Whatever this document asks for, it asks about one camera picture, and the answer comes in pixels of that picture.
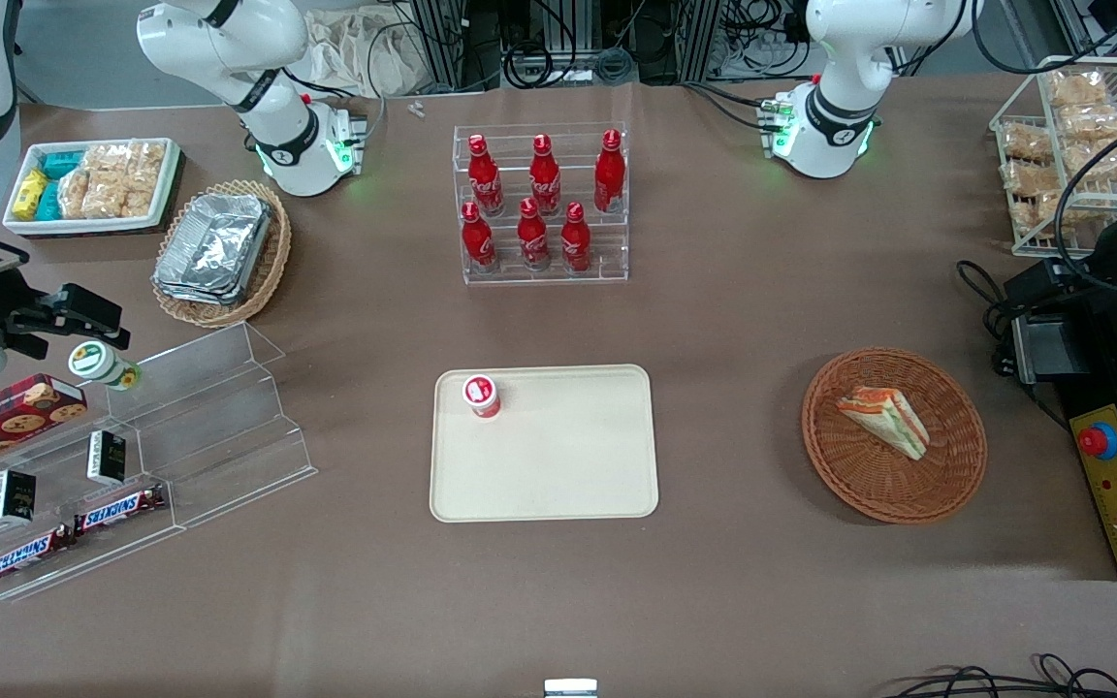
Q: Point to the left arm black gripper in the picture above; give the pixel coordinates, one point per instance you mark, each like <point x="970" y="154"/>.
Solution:
<point x="1080" y="289"/>

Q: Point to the triangle sandwich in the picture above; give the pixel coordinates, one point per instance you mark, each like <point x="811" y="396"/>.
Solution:
<point x="893" y="422"/>

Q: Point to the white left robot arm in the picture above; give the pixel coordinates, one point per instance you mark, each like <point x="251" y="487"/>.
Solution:
<point x="840" y="87"/>

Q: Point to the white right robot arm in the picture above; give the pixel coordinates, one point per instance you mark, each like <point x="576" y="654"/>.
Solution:
<point x="229" y="48"/>

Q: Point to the oval tan wicker basket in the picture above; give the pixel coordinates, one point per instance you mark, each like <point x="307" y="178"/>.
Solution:
<point x="272" y="257"/>

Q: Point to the round brown wicker basket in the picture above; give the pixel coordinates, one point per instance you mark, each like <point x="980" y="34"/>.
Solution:
<point x="869" y="480"/>

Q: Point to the cream plastic tray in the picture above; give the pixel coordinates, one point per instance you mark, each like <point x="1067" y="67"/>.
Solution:
<point x="558" y="456"/>

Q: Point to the green lid small bottle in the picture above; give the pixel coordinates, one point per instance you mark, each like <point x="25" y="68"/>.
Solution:
<point x="98" y="364"/>

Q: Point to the clear fried snack bag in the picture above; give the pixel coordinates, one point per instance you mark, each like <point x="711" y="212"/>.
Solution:
<point x="1026" y="141"/>
<point x="1094" y="121"/>
<point x="1026" y="177"/>
<point x="1077" y="87"/>
<point x="1034" y="215"/>
<point x="1101" y="158"/>

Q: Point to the white rectangular snack bin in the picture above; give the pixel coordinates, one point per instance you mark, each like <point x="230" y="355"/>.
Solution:
<point x="30" y="225"/>

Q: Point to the teal snack packet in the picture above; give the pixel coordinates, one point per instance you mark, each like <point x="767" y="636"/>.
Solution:
<point x="62" y="163"/>
<point x="49" y="201"/>

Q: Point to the red plaid cookie box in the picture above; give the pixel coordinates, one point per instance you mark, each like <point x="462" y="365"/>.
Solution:
<point x="6" y="422"/>

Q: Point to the clear rice cracker bag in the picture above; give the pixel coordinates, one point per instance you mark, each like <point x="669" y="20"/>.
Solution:
<point x="106" y="179"/>
<point x="77" y="194"/>
<point x="143" y="174"/>

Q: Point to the yellow snack packet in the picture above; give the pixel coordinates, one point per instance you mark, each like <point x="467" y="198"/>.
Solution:
<point x="29" y="194"/>

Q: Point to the small black carton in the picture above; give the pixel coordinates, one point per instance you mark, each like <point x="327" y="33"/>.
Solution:
<point x="12" y="496"/>
<point x="106" y="458"/>

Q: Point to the stack of foil trays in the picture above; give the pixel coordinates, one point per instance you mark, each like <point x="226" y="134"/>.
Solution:
<point x="214" y="247"/>

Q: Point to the red emergency stop button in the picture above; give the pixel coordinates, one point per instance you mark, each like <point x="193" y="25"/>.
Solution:
<point x="1099" y="441"/>

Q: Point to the snickers chocolate bar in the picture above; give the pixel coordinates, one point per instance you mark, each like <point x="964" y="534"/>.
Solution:
<point x="27" y="555"/>
<point x="120" y="510"/>

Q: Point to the clear acrylic step shelf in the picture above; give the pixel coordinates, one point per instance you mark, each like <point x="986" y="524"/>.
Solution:
<point x="64" y="572"/>
<point x="229" y="436"/>

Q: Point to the beige cloth bag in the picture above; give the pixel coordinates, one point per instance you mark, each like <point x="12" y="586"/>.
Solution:
<point x="355" y="48"/>

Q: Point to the red cola bottle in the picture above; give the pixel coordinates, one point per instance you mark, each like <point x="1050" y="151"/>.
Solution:
<point x="609" y="174"/>
<point x="545" y="184"/>
<point x="486" y="184"/>
<point x="477" y="242"/>
<point x="575" y="242"/>
<point x="533" y="240"/>

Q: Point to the red white yogurt cup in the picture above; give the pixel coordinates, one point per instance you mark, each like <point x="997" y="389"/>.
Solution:
<point x="483" y="396"/>

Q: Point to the clear acrylic bottle rack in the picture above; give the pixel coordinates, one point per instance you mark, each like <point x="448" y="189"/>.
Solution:
<point x="544" y="278"/>

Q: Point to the grey metal bracket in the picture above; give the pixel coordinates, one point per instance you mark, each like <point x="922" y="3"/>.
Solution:
<point x="1053" y="351"/>

